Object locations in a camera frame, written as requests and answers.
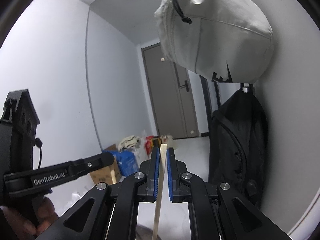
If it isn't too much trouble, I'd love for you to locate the wooden chopstick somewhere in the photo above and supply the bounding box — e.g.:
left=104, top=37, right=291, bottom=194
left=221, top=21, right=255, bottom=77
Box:
left=152, top=144, right=168, bottom=240

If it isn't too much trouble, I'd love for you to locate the person's left hand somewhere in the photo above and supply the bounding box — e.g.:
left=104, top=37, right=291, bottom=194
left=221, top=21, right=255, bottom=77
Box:
left=1, top=197, right=59, bottom=239

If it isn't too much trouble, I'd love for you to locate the brown cardboard box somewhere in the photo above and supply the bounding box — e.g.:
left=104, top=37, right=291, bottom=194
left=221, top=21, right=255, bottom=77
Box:
left=90, top=157, right=121, bottom=185

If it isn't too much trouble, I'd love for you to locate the blue cardboard box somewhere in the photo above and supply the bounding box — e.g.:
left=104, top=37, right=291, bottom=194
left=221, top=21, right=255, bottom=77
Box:
left=103, top=150, right=139, bottom=177

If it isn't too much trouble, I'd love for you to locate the white plastic bag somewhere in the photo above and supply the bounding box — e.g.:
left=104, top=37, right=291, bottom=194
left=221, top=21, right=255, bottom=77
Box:
left=160, top=135, right=174, bottom=147

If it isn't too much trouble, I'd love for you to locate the black backpack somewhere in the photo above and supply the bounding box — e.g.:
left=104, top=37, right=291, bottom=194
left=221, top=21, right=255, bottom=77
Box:
left=208, top=85, right=268, bottom=207

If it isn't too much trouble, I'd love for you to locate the grey brown entrance door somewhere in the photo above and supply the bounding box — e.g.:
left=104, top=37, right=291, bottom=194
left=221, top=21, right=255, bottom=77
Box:
left=142, top=44, right=200, bottom=139

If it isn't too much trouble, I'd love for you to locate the grey sling bag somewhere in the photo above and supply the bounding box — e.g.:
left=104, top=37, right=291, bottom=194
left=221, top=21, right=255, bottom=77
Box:
left=155, top=0, right=273, bottom=83

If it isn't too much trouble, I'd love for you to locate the black door handle lock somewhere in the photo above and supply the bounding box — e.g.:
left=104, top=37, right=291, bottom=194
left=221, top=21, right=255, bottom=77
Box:
left=179, top=80, right=190, bottom=92

